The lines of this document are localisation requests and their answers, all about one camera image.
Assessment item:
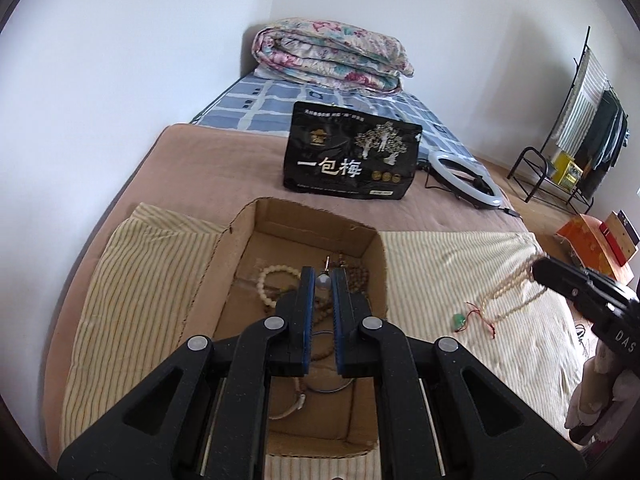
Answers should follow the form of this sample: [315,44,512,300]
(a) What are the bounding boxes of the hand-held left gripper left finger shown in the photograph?
[57,266,317,480]

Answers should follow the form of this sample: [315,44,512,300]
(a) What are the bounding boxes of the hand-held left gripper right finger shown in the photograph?
[331,266,587,480]

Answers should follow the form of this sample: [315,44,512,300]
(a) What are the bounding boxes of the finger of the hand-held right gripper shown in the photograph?
[540,256,640,302]
[531,261,619,322]

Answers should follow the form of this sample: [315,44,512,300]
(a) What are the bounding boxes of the brown bead necklace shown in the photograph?
[310,252,372,361]

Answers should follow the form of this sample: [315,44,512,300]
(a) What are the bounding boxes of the light bead necklace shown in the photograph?
[480,255,548,326]

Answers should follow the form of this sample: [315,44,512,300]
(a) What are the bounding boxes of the white bead bracelet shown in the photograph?
[257,264,303,311]

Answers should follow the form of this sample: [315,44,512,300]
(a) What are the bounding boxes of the silver bangle ring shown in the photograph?
[305,330,353,394]

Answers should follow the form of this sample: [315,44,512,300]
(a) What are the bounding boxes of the cream strap bracelet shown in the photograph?
[270,377,308,421]

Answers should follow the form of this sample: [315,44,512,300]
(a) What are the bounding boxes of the cardboard box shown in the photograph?
[181,197,390,458]

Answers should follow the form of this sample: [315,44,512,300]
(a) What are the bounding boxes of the orange box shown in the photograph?
[556,214,640,286]

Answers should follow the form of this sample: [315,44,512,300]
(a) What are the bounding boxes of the red and tan box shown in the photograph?
[599,210,640,267]

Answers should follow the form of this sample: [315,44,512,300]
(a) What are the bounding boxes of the yellow box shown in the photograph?
[550,150,583,191]

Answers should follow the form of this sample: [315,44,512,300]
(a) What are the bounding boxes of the dark hanging clothes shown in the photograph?
[582,89,630,198]

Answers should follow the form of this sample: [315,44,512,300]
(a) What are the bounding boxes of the black snack bag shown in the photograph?
[282,101,423,202]

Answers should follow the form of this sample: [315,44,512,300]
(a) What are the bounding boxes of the yellow striped cloth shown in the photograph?
[60,202,588,461]

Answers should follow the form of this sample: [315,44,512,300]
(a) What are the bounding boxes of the striped hanging towel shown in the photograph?
[552,47,608,153]

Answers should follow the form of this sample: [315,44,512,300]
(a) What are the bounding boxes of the blue checked bedsheet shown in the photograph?
[189,72,473,161]

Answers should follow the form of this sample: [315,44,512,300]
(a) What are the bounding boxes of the black metal clothes rack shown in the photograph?
[507,25,628,216]

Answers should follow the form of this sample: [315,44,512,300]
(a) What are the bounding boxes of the folded floral quilt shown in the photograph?
[251,17,416,93]

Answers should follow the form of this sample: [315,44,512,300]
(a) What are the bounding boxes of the black ring light cable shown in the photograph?
[425,170,521,219]

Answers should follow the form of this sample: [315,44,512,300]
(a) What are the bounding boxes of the white ring light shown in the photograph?
[417,150,503,209]

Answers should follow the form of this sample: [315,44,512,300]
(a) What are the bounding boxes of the green pendant with red cord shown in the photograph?
[452,301,498,339]

